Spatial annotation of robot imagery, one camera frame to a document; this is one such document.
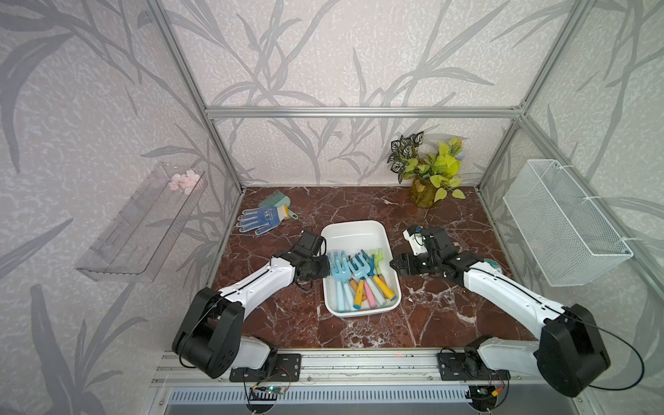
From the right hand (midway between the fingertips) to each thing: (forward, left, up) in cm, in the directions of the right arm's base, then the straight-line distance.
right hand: (398, 260), depth 85 cm
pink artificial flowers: (+14, +64, +23) cm, 70 cm away
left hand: (-1, +24, -4) cm, 24 cm away
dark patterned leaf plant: (+44, -6, +11) cm, 45 cm away
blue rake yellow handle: (-1, +13, -7) cm, 14 cm away
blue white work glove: (+25, +53, -9) cm, 60 cm away
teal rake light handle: (-1, +18, -6) cm, 19 cm away
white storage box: (+17, +15, -11) cm, 25 cm away
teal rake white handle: (-9, +6, -8) cm, 13 cm away
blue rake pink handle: (-11, +9, -9) cm, 17 cm away
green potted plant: (+34, -18, +7) cm, 39 cm away
